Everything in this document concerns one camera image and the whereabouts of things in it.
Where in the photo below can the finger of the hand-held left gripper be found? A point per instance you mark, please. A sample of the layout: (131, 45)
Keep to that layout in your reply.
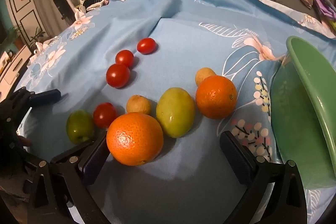
(44, 96)

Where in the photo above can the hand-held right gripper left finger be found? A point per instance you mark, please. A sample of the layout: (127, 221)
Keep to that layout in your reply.
(94, 158)

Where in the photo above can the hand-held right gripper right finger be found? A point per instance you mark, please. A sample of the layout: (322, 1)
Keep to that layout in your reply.
(233, 155)

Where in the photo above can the large orange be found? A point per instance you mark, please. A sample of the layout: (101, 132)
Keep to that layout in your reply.
(134, 138)

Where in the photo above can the green plastic basin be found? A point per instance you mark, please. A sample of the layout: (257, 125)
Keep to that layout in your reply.
(296, 121)

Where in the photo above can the red cherry tomato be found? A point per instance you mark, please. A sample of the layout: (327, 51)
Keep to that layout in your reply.
(117, 75)
(104, 115)
(146, 45)
(124, 58)

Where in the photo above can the small green jujube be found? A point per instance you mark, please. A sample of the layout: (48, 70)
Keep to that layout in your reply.
(80, 126)

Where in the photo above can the white cabinet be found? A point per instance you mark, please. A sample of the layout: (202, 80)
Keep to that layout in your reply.
(10, 66)

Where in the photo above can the white plastic bag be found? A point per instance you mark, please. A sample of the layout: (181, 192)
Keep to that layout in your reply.
(39, 47)

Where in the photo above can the green potted plant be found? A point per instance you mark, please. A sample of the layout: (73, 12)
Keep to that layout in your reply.
(36, 36)
(14, 35)

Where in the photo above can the small orange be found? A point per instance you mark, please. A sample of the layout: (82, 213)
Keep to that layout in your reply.
(216, 96)

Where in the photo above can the brown longan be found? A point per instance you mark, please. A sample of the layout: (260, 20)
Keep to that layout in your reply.
(204, 75)
(138, 105)

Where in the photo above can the blue floral bed sheet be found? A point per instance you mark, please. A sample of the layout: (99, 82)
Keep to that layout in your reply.
(183, 29)

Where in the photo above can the purple cloth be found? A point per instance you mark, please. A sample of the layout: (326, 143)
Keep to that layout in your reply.
(324, 3)

